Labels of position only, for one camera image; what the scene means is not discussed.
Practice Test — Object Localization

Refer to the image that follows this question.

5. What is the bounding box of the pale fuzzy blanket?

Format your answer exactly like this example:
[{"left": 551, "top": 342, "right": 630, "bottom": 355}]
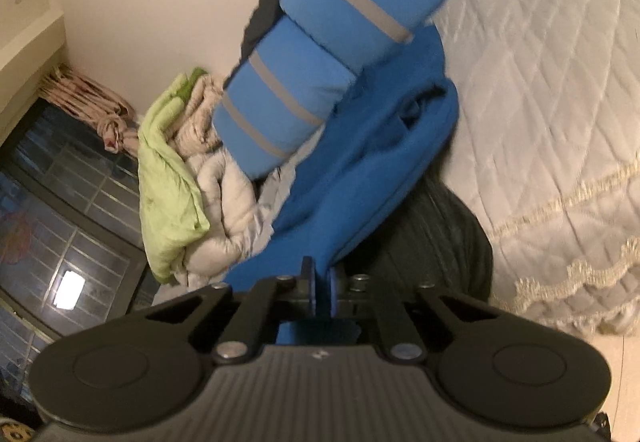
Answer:
[{"left": 182, "top": 74, "right": 228, "bottom": 155}]

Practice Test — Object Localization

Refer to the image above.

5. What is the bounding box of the dark grey ribbed cloth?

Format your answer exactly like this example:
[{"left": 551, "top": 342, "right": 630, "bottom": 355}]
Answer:
[{"left": 357, "top": 172, "right": 496, "bottom": 313}]

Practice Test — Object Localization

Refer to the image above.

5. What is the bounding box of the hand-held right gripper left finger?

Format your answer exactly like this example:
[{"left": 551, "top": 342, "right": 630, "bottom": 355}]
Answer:
[{"left": 145, "top": 256, "right": 317, "bottom": 359}]

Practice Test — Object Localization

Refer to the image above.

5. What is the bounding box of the tied beige curtain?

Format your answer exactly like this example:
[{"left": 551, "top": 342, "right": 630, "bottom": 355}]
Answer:
[{"left": 40, "top": 64, "right": 138, "bottom": 155}]

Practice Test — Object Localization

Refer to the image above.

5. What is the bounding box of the grey quilted bedspread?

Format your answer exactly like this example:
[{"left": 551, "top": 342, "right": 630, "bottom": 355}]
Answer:
[{"left": 415, "top": 0, "right": 640, "bottom": 338}]

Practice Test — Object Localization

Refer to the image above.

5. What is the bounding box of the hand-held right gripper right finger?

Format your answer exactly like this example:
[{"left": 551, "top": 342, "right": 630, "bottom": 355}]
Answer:
[{"left": 325, "top": 267, "right": 501, "bottom": 361}]

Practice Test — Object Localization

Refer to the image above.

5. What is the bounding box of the light green blanket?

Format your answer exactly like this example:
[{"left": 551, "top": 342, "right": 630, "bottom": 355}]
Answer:
[{"left": 137, "top": 67, "right": 211, "bottom": 283}]

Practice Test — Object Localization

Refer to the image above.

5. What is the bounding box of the blue sweatshirt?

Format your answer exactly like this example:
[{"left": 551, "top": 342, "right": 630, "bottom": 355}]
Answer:
[{"left": 222, "top": 24, "right": 461, "bottom": 343}]

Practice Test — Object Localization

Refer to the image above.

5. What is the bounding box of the white quilted comforter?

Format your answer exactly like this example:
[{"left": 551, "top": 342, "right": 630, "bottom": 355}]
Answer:
[{"left": 172, "top": 72, "right": 301, "bottom": 288}]

